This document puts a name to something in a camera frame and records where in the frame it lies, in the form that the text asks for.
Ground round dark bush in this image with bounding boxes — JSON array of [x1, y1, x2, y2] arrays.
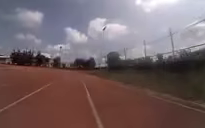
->
[[106, 51, 122, 71]]

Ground dark clump of trees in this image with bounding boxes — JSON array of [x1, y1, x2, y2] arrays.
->
[[9, 48, 52, 67]]

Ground tall lamp pole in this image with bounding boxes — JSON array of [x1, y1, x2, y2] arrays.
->
[[99, 25, 108, 70]]

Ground dark trees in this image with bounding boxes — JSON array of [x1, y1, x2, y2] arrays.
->
[[73, 56, 97, 70]]

